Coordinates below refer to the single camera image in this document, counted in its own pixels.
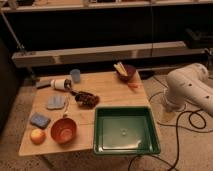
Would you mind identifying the dark grape bunch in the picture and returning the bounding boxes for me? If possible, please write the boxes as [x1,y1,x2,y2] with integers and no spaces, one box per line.
[75,92,100,108]

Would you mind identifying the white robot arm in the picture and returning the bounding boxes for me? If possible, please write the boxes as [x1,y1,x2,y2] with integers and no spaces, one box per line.
[162,63,213,117]

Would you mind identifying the dark red bowl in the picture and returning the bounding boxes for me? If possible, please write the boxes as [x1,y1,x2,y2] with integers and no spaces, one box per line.
[117,65,136,82]

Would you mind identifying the yellow banana pieces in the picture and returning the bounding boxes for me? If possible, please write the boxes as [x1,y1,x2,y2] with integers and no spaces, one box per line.
[114,62,127,76]

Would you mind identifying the orange carrot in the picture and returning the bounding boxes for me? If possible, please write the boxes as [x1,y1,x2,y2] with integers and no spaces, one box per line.
[127,83,141,89]

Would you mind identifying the light blue cup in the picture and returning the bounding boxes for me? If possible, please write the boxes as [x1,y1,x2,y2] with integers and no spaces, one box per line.
[70,69,80,83]

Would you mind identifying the green plastic tray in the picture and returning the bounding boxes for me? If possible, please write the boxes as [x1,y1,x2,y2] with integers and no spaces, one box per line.
[93,106,161,155]

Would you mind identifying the white cylindrical jar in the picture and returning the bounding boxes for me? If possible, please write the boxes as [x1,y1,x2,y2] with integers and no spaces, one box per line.
[50,79,72,91]

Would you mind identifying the wooden spoon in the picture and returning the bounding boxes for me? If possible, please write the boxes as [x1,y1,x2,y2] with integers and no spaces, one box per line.
[62,97,69,118]

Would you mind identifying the light blue cloth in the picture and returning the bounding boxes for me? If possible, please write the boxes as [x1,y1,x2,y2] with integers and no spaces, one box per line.
[46,95,65,110]

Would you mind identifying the grey flat remote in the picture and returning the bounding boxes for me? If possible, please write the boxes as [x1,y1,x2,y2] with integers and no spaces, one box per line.
[35,80,51,89]

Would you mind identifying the wooden shelf beam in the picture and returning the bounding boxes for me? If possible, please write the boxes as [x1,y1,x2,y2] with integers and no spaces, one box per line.
[12,41,204,68]

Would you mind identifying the blue sponge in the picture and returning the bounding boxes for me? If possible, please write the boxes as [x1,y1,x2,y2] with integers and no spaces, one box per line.
[30,113,51,129]

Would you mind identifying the yellow-red apple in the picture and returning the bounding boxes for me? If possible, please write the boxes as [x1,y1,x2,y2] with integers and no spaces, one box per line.
[30,129,46,145]

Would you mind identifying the black floor cable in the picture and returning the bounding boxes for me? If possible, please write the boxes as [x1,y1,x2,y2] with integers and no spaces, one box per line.
[127,76,213,171]

